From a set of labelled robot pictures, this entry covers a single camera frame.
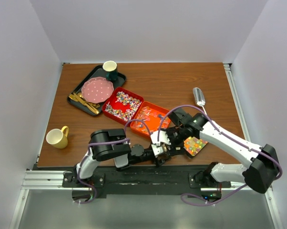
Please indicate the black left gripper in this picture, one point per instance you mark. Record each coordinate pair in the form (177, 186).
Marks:
(160, 161)

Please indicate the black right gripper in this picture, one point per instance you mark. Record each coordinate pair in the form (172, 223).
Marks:
(173, 151)

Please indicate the tin of star candies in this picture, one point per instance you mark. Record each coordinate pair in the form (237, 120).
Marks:
(193, 146)

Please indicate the orange box of candies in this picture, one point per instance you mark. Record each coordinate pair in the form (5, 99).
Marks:
(152, 115)

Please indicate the silver metal scoop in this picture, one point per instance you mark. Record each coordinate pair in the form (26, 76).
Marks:
(199, 98)

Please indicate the red box of swirl candies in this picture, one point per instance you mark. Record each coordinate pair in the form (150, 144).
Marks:
(122, 105)

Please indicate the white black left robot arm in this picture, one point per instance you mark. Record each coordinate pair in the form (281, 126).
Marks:
(113, 144)

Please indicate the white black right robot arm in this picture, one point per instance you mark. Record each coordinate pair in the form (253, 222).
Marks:
(257, 167)

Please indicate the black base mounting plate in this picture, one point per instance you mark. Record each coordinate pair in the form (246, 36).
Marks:
(206, 194)

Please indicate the pink polka dot plate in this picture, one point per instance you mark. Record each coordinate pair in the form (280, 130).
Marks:
(97, 90)

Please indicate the black serving tray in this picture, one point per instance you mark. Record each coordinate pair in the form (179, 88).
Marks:
(96, 72)

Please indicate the dark green mug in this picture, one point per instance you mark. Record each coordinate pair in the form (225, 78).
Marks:
(111, 72)

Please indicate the gold cutlery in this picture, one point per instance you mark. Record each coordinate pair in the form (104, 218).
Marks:
(76, 98)

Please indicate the yellow mug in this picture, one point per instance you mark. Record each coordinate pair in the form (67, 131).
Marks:
(58, 138)

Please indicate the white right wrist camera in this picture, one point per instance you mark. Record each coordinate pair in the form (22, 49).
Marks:
(159, 137)

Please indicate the aluminium frame rail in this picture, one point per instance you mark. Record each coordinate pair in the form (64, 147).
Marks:
(45, 182)

